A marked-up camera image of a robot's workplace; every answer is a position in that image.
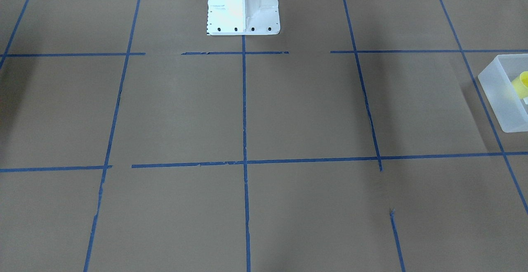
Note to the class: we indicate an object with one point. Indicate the yellow plastic cup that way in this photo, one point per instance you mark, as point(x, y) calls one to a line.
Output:
point(520, 85)

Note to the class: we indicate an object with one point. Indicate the clear plastic storage box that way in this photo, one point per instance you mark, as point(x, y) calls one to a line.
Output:
point(497, 81)

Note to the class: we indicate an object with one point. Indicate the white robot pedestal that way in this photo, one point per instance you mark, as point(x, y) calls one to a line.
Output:
point(243, 17)

